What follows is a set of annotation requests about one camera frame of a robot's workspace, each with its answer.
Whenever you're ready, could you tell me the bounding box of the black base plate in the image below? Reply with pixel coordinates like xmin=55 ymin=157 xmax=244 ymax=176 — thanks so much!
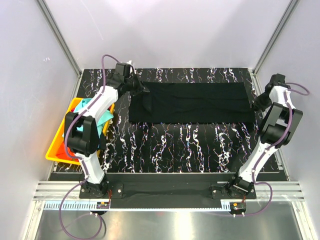
xmin=48 ymin=172 xmax=287 ymax=208

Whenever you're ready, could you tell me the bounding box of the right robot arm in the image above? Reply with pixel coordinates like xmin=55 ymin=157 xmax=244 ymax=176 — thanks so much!
xmin=224 ymin=73 xmax=303 ymax=199

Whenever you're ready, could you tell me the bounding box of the teal t shirt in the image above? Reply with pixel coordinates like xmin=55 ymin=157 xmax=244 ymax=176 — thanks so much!
xmin=62 ymin=98 xmax=115 ymax=140

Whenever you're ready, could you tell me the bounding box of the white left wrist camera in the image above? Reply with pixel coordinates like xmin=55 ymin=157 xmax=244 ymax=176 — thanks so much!
xmin=119 ymin=60 xmax=136 ymax=76

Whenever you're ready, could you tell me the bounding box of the white cable duct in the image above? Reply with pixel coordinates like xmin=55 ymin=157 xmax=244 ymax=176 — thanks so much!
xmin=44 ymin=199 xmax=247 ymax=213

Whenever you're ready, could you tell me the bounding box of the yellow plastic bin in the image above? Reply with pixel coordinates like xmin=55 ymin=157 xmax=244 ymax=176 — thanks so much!
xmin=45 ymin=97 xmax=115 ymax=166

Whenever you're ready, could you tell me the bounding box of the aluminium frame rail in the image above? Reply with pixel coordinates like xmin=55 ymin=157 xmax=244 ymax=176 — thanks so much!
xmin=35 ymin=0 xmax=82 ymax=78

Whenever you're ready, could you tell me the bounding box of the orange t shirt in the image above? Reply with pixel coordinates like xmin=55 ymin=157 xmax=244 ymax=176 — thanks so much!
xmin=55 ymin=142 xmax=76 ymax=161

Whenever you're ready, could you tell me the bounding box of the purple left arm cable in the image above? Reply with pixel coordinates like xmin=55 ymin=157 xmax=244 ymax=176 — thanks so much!
xmin=58 ymin=54 xmax=121 ymax=238

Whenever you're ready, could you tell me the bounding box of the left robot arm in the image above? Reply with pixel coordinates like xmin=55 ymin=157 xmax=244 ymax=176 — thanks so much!
xmin=63 ymin=61 xmax=148 ymax=198

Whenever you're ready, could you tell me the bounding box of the black t shirt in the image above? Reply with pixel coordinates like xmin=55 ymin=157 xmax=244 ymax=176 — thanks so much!
xmin=128 ymin=82 xmax=256 ymax=124

